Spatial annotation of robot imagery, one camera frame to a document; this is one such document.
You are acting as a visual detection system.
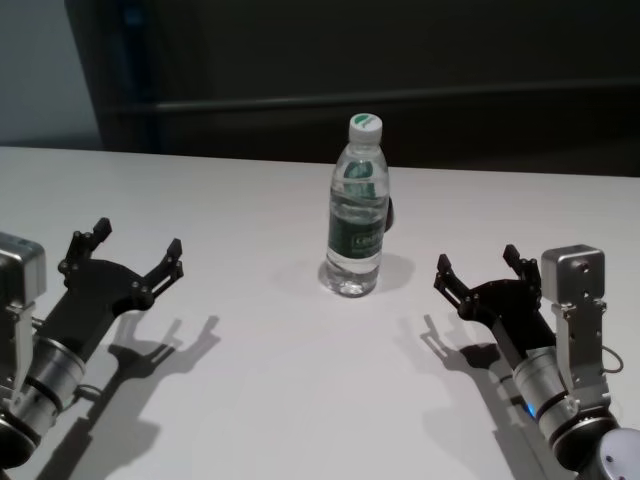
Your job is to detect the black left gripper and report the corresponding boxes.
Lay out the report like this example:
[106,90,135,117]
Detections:
[37,218,185,359]

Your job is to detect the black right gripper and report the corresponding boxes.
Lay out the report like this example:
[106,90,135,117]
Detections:
[433,245,557,362]

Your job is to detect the clear water bottle green label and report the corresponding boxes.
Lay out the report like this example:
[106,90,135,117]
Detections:
[324,113,391,299]

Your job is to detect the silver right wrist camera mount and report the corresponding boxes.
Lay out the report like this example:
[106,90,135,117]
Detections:
[541,244,610,401]

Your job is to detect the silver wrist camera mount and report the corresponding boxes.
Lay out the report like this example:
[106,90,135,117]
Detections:
[541,244,610,401]
[0,232,47,411]

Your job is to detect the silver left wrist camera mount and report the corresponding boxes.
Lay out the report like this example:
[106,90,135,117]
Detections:
[0,232,47,411]

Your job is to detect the thin right arm cable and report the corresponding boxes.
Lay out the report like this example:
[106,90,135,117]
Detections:
[602,344,626,376]

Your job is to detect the blue upright metal post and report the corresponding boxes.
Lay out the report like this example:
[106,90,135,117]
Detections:
[122,0,151,149]

